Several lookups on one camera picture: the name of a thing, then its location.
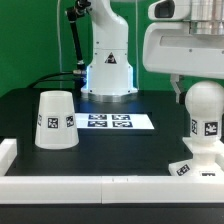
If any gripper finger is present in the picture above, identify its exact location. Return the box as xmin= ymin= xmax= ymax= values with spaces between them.
xmin=170 ymin=74 xmax=186 ymax=105

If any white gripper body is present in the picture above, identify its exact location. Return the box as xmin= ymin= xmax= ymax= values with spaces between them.
xmin=143 ymin=22 xmax=224 ymax=79

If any white lamp bulb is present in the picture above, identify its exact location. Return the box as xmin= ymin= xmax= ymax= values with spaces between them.
xmin=185 ymin=81 xmax=224 ymax=144

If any white lamp base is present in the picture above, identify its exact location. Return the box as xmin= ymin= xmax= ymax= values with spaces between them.
xmin=168 ymin=137 xmax=224 ymax=177

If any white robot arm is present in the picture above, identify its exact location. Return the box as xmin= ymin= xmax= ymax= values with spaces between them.
xmin=82 ymin=0 xmax=224 ymax=102

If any white lamp shade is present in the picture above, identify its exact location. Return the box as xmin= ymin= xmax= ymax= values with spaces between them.
xmin=35 ymin=91 xmax=79 ymax=150

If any white marker sheet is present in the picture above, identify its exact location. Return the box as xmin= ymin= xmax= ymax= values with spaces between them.
xmin=76 ymin=113 xmax=154 ymax=130

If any white camera module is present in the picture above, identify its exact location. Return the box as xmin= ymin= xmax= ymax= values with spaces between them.
xmin=148 ymin=0 xmax=191 ymax=21

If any grey thin cable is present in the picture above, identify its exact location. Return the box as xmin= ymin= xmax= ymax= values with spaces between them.
xmin=56 ymin=0 xmax=64 ymax=80

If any black floor cable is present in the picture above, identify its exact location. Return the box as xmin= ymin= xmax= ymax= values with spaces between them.
xmin=26 ymin=70 xmax=84 ymax=89

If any white front border wall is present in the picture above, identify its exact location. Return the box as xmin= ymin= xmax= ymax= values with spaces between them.
xmin=0 ymin=176 xmax=224 ymax=204

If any white border wall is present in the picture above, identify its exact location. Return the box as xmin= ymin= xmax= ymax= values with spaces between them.
xmin=0 ymin=176 xmax=224 ymax=204
xmin=0 ymin=139 xmax=17 ymax=177

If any white left border wall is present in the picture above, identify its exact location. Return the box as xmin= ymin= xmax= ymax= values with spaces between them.
xmin=0 ymin=139 xmax=17 ymax=177

